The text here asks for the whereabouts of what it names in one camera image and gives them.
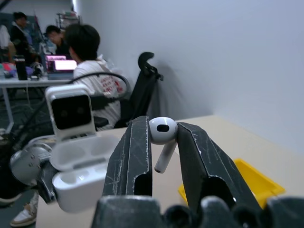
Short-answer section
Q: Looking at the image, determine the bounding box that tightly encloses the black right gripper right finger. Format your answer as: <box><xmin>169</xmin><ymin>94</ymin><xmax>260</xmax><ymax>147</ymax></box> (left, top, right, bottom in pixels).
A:
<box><xmin>176</xmin><ymin>121</ymin><xmax>262</xmax><ymax>209</ymax></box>

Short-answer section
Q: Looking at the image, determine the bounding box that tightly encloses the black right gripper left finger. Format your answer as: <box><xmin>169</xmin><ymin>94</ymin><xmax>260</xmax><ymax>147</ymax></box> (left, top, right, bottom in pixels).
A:
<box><xmin>101</xmin><ymin>115</ymin><xmax>153</xmax><ymax>197</ymax></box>

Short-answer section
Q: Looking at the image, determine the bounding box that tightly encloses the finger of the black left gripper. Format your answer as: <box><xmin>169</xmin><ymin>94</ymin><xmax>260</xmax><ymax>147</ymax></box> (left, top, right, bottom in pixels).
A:
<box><xmin>36</xmin><ymin>161</ymin><xmax>59</xmax><ymax>205</ymax></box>

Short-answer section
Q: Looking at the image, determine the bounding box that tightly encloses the white earbud case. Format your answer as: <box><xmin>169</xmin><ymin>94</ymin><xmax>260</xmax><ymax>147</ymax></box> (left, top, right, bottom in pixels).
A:
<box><xmin>50</xmin><ymin>133</ymin><xmax>120</xmax><ymax>213</ymax></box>

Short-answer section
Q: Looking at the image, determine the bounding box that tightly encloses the white earbud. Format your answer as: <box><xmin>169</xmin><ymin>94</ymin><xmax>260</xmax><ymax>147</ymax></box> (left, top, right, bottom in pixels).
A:
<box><xmin>148</xmin><ymin>116</ymin><xmax>179</xmax><ymax>174</ymax></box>

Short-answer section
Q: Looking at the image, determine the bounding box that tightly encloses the yellow plastic bin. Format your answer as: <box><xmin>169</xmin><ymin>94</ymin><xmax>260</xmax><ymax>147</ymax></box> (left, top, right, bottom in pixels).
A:
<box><xmin>178</xmin><ymin>158</ymin><xmax>286</xmax><ymax>210</ymax></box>

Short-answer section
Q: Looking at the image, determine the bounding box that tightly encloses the dark shoe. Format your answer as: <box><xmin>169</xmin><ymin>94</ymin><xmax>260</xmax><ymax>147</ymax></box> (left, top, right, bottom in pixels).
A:
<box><xmin>0</xmin><ymin>187</ymin><xmax>24</xmax><ymax>207</ymax></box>

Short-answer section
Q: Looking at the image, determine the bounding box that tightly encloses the leg with tan white sneaker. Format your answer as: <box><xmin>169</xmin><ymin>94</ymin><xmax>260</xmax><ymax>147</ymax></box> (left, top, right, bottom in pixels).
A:
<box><xmin>10</xmin><ymin>191</ymin><xmax>40</xmax><ymax>228</ymax></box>

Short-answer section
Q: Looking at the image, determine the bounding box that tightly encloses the black office chair with headrest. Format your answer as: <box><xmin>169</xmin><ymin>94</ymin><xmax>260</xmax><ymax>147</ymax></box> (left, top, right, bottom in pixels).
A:
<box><xmin>114</xmin><ymin>51</ymin><xmax>164</xmax><ymax>129</ymax></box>

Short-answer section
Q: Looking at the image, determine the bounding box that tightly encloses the person in white shirt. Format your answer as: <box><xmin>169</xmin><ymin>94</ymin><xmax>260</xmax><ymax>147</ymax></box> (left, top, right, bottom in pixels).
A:
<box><xmin>65</xmin><ymin>23</ymin><xmax>127</xmax><ymax>130</ymax></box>

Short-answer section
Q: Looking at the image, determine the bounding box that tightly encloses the white desk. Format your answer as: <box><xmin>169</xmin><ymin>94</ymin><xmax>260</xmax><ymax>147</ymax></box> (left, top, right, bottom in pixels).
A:
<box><xmin>0</xmin><ymin>76</ymin><xmax>75</xmax><ymax>134</ymax></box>

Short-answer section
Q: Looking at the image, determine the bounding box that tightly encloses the laptop with pink screen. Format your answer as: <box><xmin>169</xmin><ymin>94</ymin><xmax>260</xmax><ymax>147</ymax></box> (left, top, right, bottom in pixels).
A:
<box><xmin>46</xmin><ymin>55</ymin><xmax>67</xmax><ymax>72</ymax></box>
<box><xmin>48</xmin><ymin>59</ymin><xmax>78</xmax><ymax>81</ymax></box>

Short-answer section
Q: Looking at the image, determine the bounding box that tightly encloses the black bottle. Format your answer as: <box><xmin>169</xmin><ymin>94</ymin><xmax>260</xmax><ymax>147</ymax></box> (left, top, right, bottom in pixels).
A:
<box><xmin>15</xmin><ymin>55</ymin><xmax>29</xmax><ymax>81</ymax></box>

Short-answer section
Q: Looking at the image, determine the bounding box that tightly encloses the person in black top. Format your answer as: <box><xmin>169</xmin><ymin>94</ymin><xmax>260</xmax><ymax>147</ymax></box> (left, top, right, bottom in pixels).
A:
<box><xmin>44</xmin><ymin>25</ymin><xmax>72</xmax><ymax>57</ymax></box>

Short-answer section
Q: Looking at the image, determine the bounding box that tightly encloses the person in dark jacket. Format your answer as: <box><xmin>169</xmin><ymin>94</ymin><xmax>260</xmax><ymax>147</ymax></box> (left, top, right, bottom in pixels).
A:
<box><xmin>9</xmin><ymin>11</ymin><xmax>33</xmax><ymax>61</ymax></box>

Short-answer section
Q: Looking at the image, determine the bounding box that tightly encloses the metal shelf rack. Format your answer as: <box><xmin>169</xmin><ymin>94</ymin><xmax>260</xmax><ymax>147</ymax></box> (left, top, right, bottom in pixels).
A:
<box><xmin>56</xmin><ymin>11</ymin><xmax>82</xmax><ymax>27</ymax></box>

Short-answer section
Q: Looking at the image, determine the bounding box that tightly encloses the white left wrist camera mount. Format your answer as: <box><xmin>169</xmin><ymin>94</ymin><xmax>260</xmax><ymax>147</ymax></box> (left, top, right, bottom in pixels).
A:
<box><xmin>44</xmin><ymin>83</ymin><xmax>98</xmax><ymax>139</ymax></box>

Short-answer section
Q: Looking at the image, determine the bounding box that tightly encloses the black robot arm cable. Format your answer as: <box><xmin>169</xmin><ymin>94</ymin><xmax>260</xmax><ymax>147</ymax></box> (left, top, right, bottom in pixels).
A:
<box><xmin>20</xmin><ymin>72</ymin><xmax>132</xmax><ymax>135</ymax></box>

